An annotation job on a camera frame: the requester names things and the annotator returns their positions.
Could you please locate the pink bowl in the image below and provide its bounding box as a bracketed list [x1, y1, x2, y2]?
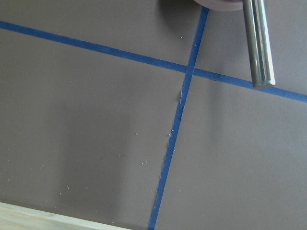
[195, 0, 243, 12]

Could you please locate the metal scoop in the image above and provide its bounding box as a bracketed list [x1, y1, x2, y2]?
[243, 0, 275, 89]

